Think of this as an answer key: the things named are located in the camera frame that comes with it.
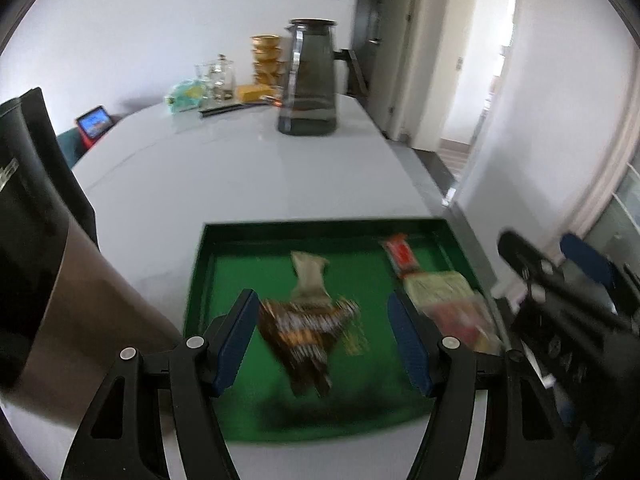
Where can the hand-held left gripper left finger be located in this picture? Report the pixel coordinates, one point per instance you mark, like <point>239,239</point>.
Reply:
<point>232,345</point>

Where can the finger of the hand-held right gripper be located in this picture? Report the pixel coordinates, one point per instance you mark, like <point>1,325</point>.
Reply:
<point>522,255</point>
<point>587,260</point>

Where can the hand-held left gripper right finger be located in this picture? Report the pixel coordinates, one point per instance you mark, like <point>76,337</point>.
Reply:
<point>410,345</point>

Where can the clear bag of dried fruit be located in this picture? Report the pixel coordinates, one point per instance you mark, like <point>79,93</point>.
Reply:
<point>450,305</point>

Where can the brown snack bag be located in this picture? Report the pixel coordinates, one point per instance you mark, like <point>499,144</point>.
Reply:
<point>300,340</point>

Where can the green tray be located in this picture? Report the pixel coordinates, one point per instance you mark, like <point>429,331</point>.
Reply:
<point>250,270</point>

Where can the red snack packet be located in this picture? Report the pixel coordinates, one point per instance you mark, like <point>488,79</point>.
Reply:
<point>400,255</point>

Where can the pale green snack bar packet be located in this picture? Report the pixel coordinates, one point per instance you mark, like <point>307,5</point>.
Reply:
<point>310,280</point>

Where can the glass display cabinet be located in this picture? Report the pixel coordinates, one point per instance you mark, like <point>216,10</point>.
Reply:
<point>620,220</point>

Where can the rose gold kettle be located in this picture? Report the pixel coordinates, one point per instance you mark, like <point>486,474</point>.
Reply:
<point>75,310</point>

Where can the black pen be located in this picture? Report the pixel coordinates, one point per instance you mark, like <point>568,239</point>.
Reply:
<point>220,108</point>

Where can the orange lighter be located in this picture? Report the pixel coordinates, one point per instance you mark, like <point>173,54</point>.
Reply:
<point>272,102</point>

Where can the yellow box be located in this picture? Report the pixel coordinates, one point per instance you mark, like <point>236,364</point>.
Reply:
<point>252,94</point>

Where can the green wipes pack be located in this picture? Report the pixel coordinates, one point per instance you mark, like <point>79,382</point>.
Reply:
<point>187,95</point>

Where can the teal sofa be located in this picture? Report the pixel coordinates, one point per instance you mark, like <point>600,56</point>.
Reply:
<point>70,145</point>

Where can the red tablet device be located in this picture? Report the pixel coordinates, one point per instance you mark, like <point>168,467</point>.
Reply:
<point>94,122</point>

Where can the glass pitcher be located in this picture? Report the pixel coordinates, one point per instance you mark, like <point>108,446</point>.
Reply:
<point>310,85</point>

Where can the gold bowl stack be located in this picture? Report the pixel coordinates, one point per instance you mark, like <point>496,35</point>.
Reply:
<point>269,57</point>

